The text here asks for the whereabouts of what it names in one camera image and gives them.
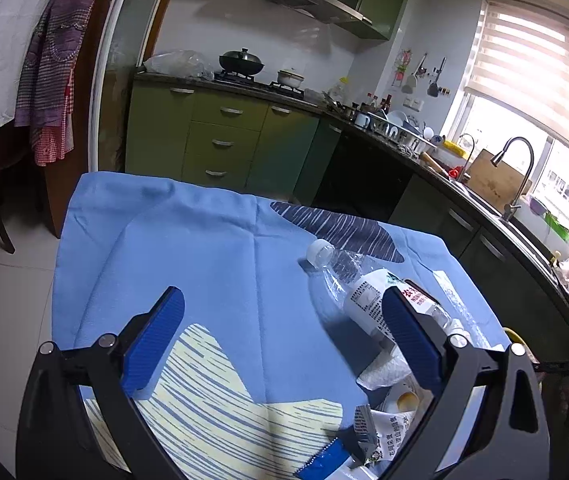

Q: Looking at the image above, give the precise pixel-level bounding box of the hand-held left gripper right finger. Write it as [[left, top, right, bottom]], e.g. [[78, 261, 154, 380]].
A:
[[381, 285, 550, 480]]

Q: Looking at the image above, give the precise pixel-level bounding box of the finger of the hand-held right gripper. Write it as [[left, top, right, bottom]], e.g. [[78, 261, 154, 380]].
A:
[[534, 357, 569, 376]]

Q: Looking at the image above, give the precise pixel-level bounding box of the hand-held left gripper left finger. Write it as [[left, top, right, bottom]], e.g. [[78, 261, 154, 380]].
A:
[[16, 286, 188, 480]]

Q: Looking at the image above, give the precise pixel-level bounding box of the white paper towel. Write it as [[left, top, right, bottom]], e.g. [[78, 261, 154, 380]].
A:
[[355, 345, 415, 391]]

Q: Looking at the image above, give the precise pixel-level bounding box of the yellow print food packet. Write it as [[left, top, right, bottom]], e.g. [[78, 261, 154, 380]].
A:
[[380, 382, 422, 413]]

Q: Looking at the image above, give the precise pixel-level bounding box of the clear plastic bag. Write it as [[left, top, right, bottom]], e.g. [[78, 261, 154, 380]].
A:
[[434, 280, 495, 348]]

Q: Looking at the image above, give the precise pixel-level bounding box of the clear plastic bottle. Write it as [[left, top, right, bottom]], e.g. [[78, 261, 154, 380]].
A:
[[305, 239, 470, 356]]

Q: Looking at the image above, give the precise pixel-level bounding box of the white printed snack wrapper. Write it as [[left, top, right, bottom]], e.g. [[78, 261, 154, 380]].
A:
[[353, 404, 417, 466]]

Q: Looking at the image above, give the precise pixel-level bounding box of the blue wrapper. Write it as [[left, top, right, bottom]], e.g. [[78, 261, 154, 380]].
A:
[[294, 437, 360, 480]]

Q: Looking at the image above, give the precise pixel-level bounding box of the blue printed tablecloth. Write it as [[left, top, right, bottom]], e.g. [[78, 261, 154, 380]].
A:
[[50, 172, 515, 480]]

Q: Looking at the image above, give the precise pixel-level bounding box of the green plastic item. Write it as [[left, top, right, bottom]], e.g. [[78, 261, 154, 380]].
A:
[[544, 210, 569, 243]]

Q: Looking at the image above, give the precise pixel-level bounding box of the dark kitchen countertop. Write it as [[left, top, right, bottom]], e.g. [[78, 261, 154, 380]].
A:
[[132, 70, 569, 311]]

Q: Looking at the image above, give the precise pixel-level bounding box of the dark base cabinet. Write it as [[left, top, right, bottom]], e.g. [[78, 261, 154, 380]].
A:
[[314, 125, 569, 361]]

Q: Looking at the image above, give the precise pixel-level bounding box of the green cabinet drawer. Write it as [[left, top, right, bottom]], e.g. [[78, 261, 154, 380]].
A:
[[180, 152, 254, 191], [190, 92, 270, 131], [184, 122, 262, 161]]

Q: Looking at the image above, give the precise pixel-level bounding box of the wooden cutting board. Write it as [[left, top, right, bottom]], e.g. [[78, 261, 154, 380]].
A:
[[467, 149, 532, 213]]

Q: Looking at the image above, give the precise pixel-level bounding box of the wooden rolling pin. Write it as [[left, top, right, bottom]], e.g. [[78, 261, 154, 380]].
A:
[[418, 152, 452, 173]]

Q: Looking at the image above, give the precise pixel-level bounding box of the tall steel faucet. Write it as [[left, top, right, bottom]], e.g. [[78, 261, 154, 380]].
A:
[[489, 136, 536, 221]]

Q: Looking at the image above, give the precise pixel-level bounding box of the small steel faucet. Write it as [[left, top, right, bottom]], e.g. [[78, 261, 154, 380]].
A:
[[457, 132, 477, 163]]

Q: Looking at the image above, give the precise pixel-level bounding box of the dish rack with dishes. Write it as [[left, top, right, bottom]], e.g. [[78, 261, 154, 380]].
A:
[[364, 110, 437, 153]]

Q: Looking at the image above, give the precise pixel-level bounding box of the green base cabinet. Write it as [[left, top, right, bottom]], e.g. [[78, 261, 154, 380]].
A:
[[124, 72, 345, 201]]

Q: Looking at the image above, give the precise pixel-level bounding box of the row of condiment bottles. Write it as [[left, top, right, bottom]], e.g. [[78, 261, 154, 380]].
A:
[[359, 91, 395, 116]]

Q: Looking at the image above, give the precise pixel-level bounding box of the hanging kitchen utensil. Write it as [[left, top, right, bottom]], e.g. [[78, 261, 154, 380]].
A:
[[427, 57, 447, 98], [401, 52, 427, 95]]

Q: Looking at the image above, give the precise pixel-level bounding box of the yellow-capped oil jug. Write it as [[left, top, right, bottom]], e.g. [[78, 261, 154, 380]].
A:
[[328, 76, 354, 106]]

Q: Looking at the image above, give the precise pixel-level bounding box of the purple checked apron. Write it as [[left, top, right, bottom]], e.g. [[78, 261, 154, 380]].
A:
[[14, 0, 108, 167]]

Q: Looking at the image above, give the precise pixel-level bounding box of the gas stove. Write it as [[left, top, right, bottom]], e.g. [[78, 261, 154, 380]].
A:
[[213, 72, 306, 98]]

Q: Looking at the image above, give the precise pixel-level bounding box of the crumpled plastic bag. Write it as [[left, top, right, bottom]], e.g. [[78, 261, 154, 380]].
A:
[[143, 50, 215, 81]]

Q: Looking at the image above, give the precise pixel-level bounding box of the white cooking pot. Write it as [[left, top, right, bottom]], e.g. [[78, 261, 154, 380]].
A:
[[277, 67, 306, 87]]

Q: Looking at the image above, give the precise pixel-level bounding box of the striped window blind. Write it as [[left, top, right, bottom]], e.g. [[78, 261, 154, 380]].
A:
[[464, 0, 569, 161]]

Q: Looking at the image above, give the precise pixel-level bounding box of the black wok with lid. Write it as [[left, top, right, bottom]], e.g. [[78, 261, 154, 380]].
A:
[[218, 48, 266, 77]]

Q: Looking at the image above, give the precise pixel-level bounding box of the white sliding door frame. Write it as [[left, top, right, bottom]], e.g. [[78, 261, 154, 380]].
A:
[[87, 0, 180, 173]]

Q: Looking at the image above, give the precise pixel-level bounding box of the red wall ornament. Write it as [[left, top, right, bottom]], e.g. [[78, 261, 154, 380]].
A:
[[393, 49, 415, 88]]

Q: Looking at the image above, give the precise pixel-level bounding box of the green wall cabinet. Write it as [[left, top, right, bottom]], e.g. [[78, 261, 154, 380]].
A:
[[177, 0, 410, 41]]

